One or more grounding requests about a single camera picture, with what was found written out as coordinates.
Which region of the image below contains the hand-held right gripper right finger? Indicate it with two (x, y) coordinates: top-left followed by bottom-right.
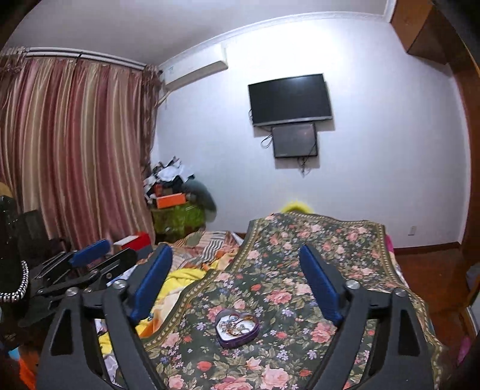
(299, 244), (437, 390)

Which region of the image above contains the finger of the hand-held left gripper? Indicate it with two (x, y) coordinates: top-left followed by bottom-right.
(19, 247), (137, 327)
(32, 240), (111, 286)

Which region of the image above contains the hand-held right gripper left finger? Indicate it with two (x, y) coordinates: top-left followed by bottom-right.
(35, 244), (173, 390)

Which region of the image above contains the red orange braided bracelet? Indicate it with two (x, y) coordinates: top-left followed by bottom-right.
(224, 317), (258, 337)

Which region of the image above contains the purple heart-shaped tin box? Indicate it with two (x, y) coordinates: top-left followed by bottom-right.
(214, 310), (260, 349)

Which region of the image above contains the black bag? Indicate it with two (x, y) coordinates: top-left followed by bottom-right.
(22, 210), (72, 263)

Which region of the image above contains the yellow blanket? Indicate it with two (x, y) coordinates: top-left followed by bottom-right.
(135, 264), (211, 338)

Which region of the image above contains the red box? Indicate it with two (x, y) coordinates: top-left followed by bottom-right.
(112, 232), (152, 252)

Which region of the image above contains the dark green floral cloth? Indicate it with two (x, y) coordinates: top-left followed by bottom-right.
(142, 211), (447, 390)

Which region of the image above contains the striped patchwork blanket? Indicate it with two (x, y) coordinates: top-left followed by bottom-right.
(170, 229), (244, 271)

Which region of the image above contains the yellow fluffy object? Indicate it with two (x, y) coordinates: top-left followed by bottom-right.
(279, 200), (314, 215)

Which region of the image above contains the orange box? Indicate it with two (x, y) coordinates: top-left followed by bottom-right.
(155, 192), (187, 209)

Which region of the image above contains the grey cushion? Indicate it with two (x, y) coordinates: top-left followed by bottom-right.
(185, 181), (218, 213)

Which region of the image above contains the pile of clothes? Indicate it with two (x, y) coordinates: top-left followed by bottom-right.
(144, 155), (196, 197)

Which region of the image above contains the pink striped curtain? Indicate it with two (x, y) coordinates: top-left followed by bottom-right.
(0, 49), (164, 250)

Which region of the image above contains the curtain rod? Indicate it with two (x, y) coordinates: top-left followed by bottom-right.
(24, 47), (147, 70)

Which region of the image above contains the white air conditioner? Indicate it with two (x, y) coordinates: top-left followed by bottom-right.
(161, 50), (229, 92)

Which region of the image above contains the wooden wardrobe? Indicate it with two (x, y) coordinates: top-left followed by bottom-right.
(390, 0), (480, 331)

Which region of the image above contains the black white braided cord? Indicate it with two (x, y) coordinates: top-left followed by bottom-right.
(0, 260), (30, 304)

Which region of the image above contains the small black wall screen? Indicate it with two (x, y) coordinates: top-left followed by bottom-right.
(272, 124), (319, 159)

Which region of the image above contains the black wall television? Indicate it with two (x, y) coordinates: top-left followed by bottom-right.
(247, 74), (334, 126)

